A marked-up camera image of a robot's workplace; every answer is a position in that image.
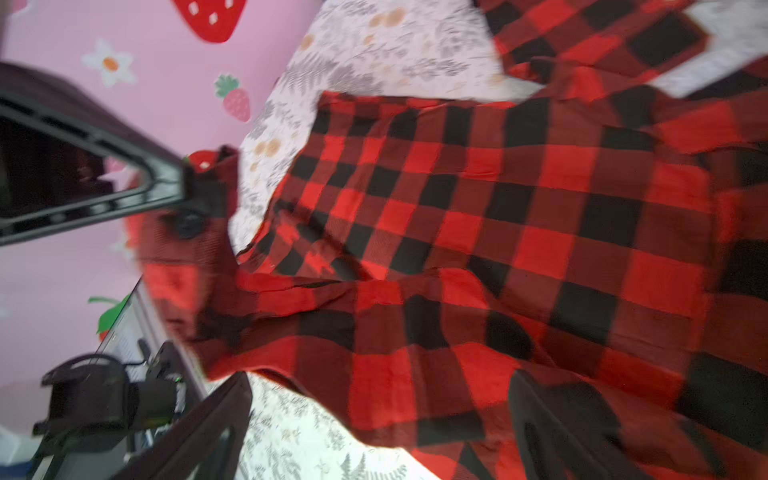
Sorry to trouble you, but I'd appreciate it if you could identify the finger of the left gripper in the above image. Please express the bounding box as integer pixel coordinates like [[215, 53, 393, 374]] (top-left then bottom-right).
[[1, 63, 193, 245]]

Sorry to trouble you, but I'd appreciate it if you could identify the red black plaid shirt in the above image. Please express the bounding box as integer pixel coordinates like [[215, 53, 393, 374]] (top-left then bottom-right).
[[128, 1, 767, 479]]

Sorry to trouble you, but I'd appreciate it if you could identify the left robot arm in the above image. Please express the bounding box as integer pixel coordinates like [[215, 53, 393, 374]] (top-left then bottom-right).
[[1, 63, 192, 473]]

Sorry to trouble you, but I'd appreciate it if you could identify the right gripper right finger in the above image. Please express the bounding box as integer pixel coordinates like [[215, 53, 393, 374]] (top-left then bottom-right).
[[508, 371, 650, 479]]

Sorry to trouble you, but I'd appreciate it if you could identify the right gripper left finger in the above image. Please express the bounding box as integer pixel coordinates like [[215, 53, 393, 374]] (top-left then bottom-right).
[[113, 372, 253, 480]]

